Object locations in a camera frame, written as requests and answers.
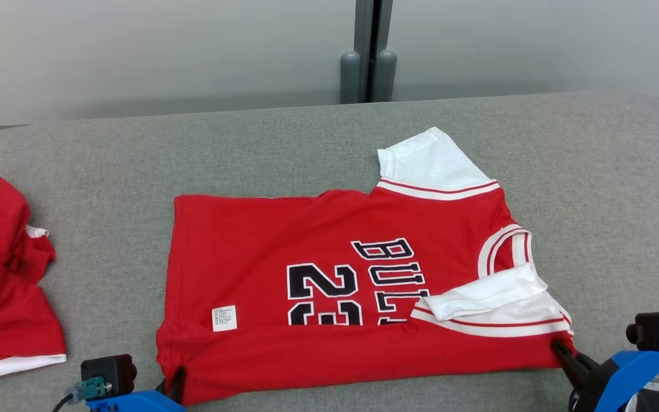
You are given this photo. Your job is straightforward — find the teal left camera connector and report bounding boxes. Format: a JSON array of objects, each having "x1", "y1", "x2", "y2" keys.
[{"x1": 65, "y1": 376, "x2": 107, "y2": 405}]

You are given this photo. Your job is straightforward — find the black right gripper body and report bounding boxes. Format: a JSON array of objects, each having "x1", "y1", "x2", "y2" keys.
[{"x1": 570, "y1": 357, "x2": 622, "y2": 412}]

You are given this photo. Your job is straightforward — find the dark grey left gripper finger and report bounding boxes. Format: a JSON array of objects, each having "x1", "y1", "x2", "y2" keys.
[{"x1": 161, "y1": 366, "x2": 187, "y2": 405}]

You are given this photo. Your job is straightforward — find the red basketball jersey number 23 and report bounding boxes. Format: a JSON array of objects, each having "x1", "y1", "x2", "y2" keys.
[{"x1": 156, "y1": 126, "x2": 577, "y2": 407}]

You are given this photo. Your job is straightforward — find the grey partition post two feet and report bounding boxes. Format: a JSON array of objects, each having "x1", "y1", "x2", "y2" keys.
[{"x1": 339, "y1": 0, "x2": 398, "y2": 104}]

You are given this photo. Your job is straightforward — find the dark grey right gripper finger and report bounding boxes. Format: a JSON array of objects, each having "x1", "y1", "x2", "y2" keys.
[{"x1": 551, "y1": 340, "x2": 600, "y2": 391}]

